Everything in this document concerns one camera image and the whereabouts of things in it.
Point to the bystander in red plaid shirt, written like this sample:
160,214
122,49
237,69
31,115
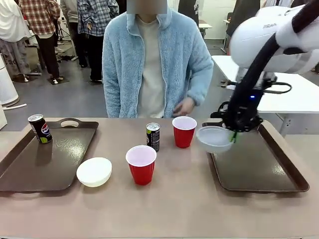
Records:
42,32

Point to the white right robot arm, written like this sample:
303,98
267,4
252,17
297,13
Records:
256,39

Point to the bystander in blue plaid shirt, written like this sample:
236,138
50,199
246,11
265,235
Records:
94,32

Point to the black pepsi can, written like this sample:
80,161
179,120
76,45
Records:
153,137
41,128

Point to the person in blue fleece jacket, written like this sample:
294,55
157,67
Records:
154,64

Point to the bystander in white top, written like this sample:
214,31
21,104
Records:
12,37

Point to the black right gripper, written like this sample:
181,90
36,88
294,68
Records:
245,109

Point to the bystander in dark clothes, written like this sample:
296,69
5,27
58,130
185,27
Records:
243,15

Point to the white air purifier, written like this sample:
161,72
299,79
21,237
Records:
6,82

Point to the red plastic cup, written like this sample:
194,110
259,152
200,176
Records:
184,131
141,164

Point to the white plastic bowl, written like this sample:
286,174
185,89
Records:
94,171
214,139

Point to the person's left hand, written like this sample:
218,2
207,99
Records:
184,107

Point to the white table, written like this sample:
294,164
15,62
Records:
279,92

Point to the brown plastic tray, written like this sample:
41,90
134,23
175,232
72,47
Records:
42,156
256,161

